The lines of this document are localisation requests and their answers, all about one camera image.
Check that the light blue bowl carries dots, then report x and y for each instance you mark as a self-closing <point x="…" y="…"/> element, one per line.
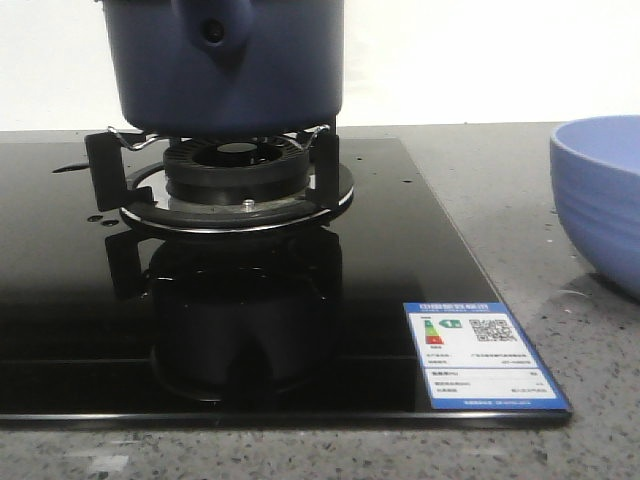
<point x="594" y="167"/>

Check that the black right pot support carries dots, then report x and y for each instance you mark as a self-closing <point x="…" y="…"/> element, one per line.
<point x="105" y="170"/>

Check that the black right gas burner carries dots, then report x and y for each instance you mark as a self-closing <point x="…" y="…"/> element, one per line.
<point x="249" y="218"/>

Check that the blue energy label sticker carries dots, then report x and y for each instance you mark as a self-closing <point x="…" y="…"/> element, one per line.
<point x="475" y="356"/>

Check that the black glass gas cooktop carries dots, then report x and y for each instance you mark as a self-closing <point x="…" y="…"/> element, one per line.
<point x="105" y="325"/>

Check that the blue saucepan with handle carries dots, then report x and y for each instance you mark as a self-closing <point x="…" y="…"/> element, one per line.
<point x="229" y="68"/>

